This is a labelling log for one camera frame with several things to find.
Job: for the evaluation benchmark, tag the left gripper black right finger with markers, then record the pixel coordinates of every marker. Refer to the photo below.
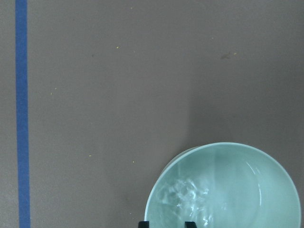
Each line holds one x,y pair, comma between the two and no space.
190,224

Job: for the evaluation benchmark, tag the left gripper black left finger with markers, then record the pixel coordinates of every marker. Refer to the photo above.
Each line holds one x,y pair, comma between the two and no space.
143,224

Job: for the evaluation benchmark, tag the light green bowl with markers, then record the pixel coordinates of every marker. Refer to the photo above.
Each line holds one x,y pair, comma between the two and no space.
224,185

